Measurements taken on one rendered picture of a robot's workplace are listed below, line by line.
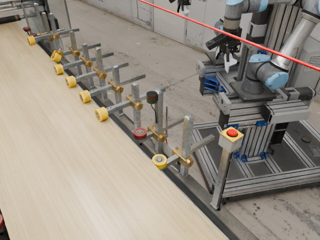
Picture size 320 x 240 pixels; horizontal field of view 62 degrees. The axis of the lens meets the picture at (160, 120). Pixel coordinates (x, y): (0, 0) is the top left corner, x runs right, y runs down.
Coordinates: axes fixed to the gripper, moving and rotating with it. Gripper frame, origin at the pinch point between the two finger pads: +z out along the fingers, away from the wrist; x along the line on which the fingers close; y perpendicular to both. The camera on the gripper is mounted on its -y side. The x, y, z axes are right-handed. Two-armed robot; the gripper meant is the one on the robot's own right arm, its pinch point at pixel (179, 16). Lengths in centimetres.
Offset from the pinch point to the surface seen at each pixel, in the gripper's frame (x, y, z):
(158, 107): -81, -32, 24
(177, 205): -133, -33, 42
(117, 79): -35, -52, 29
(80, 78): -16, -79, 36
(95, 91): -38, -68, 36
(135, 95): -58, -43, 29
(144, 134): -82, -41, 41
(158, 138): -82, -32, 46
